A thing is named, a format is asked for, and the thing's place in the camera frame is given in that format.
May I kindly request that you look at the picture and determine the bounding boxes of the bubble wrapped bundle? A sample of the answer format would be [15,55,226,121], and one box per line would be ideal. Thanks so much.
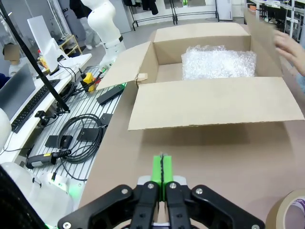
[181,44,257,81]

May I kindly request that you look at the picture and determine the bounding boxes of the wooden shelf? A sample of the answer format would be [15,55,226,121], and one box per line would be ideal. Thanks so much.
[58,34,83,57]

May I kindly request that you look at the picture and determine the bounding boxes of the person's left hand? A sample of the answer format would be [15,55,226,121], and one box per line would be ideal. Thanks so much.
[273,30,305,77]

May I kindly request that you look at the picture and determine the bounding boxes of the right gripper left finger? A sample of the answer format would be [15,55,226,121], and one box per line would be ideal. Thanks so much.
[57,155,165,229]

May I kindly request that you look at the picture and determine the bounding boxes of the small black mounting plate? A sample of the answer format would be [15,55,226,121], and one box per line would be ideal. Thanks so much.
[98,113,113,126]

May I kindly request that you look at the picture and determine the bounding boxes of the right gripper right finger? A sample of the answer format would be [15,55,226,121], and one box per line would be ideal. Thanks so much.
[163,155,265,229]

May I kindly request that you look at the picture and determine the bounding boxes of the brown cardboard box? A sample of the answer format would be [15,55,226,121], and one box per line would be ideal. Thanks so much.
[95,9,305,131]

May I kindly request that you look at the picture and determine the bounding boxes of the black clothes rack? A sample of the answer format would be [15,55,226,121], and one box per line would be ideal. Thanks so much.
[122,0,178,31]

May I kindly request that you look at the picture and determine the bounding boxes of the person in white trousers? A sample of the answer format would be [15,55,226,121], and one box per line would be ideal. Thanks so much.
[69,0,102,50]

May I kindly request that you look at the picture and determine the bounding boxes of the white upright panel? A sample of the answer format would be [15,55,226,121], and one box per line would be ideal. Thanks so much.
[27,15,64,75]

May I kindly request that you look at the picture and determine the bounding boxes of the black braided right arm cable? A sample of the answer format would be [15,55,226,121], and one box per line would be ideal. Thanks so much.
[0,164,47,229]

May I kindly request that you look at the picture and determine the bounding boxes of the black keyboard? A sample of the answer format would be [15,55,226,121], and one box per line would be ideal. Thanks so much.
[10,79,61,134]

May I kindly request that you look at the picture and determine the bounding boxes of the brown packing tape strip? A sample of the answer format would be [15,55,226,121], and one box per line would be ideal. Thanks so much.
[265,189,305,229]

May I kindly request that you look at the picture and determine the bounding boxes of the small black mounted camera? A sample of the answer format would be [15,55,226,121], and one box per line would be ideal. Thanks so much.
[34,110,58,126]

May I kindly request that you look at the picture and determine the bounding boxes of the yellow black tool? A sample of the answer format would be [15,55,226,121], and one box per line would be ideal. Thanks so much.
[80,72,95,93]

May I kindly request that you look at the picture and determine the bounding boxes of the seated person at desk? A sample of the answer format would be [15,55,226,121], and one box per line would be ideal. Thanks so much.
[2,43,28,77]

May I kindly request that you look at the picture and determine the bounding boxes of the black handheld scanner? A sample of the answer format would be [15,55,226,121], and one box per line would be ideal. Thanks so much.
[25,149,72,170]

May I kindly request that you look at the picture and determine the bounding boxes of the white desk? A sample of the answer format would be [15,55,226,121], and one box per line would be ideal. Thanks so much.
[0,52,93,165]

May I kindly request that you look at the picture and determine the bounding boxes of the long black bracket bar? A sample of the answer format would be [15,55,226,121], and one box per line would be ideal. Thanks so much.
[96,83,126,106]

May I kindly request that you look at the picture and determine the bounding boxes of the white air purifier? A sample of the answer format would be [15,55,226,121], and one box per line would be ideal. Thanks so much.
[216,0,234,21]

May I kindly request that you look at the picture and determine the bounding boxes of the black tripod pole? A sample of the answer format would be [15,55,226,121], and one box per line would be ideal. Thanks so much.
[0,0,71,113]

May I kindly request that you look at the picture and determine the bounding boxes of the coiled black cable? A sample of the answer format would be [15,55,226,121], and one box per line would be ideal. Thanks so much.
[58,114,103,163]

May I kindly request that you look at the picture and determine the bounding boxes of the orange drink bottle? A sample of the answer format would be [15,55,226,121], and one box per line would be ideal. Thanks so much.
[37,49,50,70]

